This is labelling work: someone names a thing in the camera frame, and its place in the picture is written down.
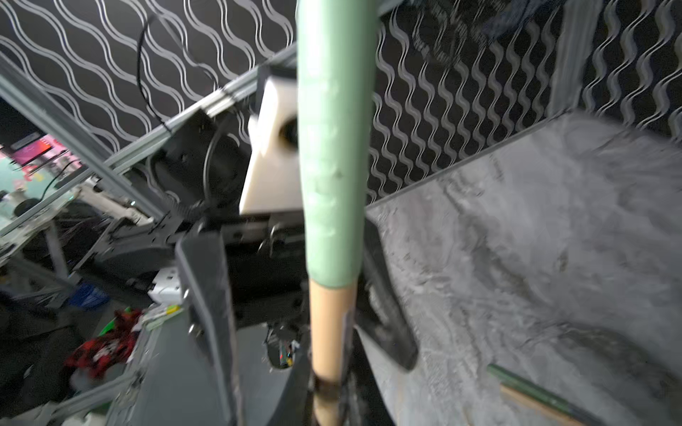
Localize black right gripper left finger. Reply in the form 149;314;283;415
267;340;313;426

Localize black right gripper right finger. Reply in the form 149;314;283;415
344;330;395;426

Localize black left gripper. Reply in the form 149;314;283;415
175;211;418;425

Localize green pen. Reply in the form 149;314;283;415
487;364;606;425

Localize tan pen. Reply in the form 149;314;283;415
309;280;357;425
500;384;585;426

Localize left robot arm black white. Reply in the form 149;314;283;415
81;111;326;425

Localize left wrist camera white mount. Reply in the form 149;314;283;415
239;76;303;216

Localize aluminium left horizontal rail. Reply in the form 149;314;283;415
1;55;258;217

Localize aluminium corner frame post left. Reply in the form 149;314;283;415
546;0;604;118

